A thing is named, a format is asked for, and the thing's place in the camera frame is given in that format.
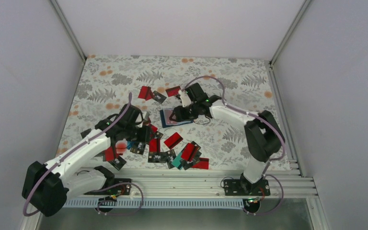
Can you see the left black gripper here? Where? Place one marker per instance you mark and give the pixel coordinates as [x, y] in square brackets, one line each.
[144, 135]

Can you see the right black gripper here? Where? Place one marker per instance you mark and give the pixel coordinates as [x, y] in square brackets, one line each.
[180, 115]

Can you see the blue card holder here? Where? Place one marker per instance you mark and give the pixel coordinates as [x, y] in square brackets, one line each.
[168, 119]

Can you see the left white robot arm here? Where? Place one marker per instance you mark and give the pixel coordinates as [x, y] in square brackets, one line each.
[48, 186]

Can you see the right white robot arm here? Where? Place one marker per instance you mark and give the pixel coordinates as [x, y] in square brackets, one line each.
[262, 132]

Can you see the white red spot card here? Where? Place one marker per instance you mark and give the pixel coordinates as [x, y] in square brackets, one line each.
[121, 147]

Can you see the red black stripe card far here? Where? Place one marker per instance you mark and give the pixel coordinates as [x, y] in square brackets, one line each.
[174, 91]

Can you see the black card near base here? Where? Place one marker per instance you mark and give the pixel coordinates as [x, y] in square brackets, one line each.
[118, 163]

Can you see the red card far left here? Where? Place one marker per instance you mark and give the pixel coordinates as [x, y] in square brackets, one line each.
[145, 93]

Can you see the black VIP card front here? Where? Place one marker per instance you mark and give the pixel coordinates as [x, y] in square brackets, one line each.
[157, 157]

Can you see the black vip card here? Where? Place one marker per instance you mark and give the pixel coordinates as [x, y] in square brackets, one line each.
[157, 157]
[158, 97]

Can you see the black VIP card far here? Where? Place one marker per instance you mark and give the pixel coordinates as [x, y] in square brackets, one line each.
[158, 97]

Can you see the red card centre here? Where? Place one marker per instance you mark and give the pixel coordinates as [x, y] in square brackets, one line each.
[173, 140]

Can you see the red card right cluster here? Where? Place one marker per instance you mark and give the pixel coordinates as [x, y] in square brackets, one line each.
[189, 151]

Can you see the teal card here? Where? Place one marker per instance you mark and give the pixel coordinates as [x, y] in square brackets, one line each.
[177, 161]

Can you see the red card front right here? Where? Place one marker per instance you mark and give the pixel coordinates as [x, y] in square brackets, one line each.
[201, 163]

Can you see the floral table mat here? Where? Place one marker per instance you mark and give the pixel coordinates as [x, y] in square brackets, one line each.
[107, 80]

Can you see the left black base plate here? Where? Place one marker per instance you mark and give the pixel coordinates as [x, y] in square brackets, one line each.
[123, 189]

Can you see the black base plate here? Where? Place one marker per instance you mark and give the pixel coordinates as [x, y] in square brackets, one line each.
[237, 187]
[123, 189]

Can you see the grey perforated cable duct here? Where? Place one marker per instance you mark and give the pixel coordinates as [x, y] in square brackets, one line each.
[219, 203]

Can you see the aluminium rail frame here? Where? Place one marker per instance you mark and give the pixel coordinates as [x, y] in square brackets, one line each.
[194, 183]

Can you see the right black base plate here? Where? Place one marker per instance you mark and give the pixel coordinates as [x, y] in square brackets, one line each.
[237, 187]

